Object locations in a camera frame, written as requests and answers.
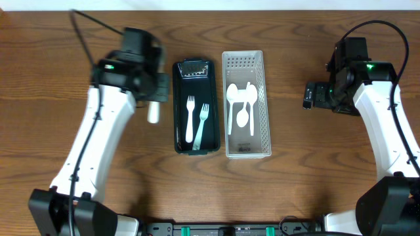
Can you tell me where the clear white plastic basket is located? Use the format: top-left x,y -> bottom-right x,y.
222,50 -> 272,159

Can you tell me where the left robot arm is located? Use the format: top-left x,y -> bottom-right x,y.
28,28 -> 169,235

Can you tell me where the white spoon bowl down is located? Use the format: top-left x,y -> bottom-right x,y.
236,82 -> 251,128

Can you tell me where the white spoon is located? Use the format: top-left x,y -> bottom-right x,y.
246,83 -> 258,136
226,83 -> 243,135

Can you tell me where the dark green plastic basket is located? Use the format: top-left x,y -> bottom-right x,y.
173,58 -> 221,155

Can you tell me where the mint green plastic fork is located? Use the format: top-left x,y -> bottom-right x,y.
192,104 -> 209,150

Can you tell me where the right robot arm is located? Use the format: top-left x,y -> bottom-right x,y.
303,37 -> 419,235

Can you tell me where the white fork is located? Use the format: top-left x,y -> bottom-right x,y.
147,101 -> 160,124
185,96 -> 195,143

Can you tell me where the black mounting rail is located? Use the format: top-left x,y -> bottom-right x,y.
138,218 -> 324,236

